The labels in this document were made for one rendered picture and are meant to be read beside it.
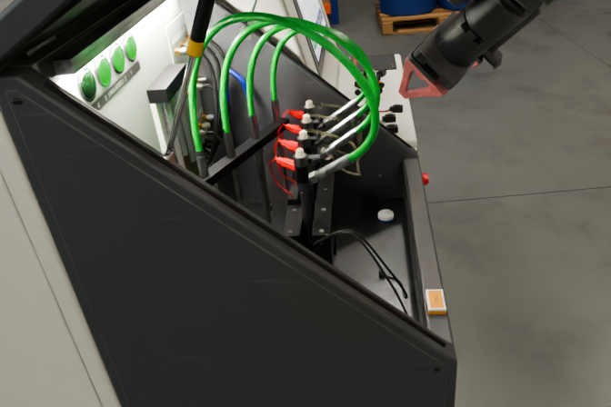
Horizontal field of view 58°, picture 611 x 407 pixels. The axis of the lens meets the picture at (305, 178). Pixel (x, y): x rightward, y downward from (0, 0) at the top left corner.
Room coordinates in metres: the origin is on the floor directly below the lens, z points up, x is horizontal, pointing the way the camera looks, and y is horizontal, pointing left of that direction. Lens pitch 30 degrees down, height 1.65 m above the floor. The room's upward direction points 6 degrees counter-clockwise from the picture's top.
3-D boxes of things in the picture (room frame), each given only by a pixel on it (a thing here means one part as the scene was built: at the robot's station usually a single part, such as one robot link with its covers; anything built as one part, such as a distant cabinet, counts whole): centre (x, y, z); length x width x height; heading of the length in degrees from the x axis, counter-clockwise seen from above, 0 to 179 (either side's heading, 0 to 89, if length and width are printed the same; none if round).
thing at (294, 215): (1.08, -0.01, 0.91); 0.34 x 0.10 x 0.15; 172
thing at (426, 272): (0.93, -0.23, 0.87); 0.62 x 0.04 x 0.16; 172
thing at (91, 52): (1.00, 0.27, 1.43); 0.54 x 0.03 x 0.02; 172
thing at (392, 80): (1.63, -0.24, 0.97); 0.70 x 0.22 x 0.03; 172
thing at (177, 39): (1.23, 0.23, 1.20); 0.13 x 0.03 x 0.31; 172
